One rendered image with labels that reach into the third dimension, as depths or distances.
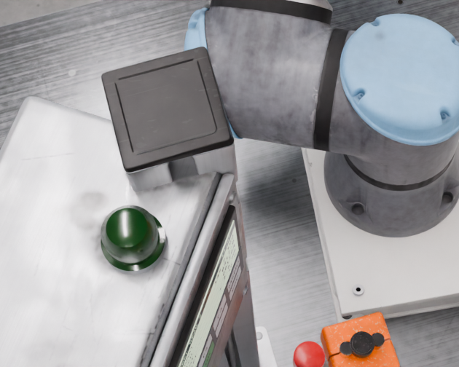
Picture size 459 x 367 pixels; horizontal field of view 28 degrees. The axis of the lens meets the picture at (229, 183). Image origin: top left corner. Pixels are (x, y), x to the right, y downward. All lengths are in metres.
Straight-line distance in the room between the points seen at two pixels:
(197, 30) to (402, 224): 0.30
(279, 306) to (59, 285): 0.67
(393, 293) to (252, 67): 0.29
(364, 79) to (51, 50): 0.50
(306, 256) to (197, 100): 0.68
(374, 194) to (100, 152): 0.57
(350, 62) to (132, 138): 0.47
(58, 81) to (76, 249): 0.79
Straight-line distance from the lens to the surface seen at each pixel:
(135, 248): 0.35
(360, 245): 0.98
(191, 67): 0.37
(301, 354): 0.98
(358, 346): 0.63
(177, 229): 0.37
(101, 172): 0.39
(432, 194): 0.94
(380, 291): 0.97
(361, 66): 0.81
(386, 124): 0.80
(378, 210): 0.95
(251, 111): 0.84
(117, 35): 1.17
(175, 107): 0.37
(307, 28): 0.84
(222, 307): 0.47
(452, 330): 1.04
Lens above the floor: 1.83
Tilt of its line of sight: 69 degrees down
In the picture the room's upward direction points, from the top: 8 degrees counter-clockwise
